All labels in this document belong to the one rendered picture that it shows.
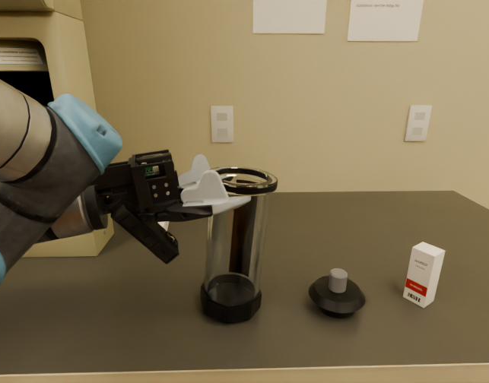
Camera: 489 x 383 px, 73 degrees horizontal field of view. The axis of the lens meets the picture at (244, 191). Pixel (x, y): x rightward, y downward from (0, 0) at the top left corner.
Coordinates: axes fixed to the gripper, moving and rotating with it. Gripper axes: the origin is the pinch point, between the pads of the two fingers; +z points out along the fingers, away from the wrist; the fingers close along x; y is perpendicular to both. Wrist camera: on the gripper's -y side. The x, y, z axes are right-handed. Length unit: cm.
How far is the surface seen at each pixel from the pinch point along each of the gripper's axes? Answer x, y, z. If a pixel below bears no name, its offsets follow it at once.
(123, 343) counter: -3.9, -18.7, -20.0
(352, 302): -8.9, -18.4, 14.7
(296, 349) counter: -12.0, -20.9, 3.6
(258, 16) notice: 56, 30, 25
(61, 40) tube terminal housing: 23.9, 24.3, -22.6
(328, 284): -4.7, -17.5, 13.0
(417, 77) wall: 43, 9, 71
